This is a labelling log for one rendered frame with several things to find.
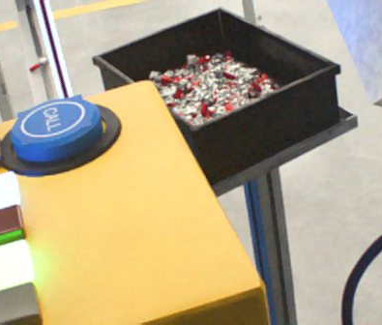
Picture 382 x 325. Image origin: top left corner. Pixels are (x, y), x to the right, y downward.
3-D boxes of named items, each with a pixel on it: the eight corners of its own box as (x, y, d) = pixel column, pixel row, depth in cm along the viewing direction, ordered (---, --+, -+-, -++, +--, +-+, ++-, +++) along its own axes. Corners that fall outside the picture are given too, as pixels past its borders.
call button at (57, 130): (114, 159, 34) (104, 123, 33) (22, 186, 33) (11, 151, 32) (98, 115, 37) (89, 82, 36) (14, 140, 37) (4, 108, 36)
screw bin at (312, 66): (347, 127, 81) (341, 64, 77) (205, 197, 75) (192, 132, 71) (229, 58, 97) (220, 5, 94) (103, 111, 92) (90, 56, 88)
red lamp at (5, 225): (28, 240, 29) (23, 227, 29) (-17, 253, 29) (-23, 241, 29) (22, 214, 31) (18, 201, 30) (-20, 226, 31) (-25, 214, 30)
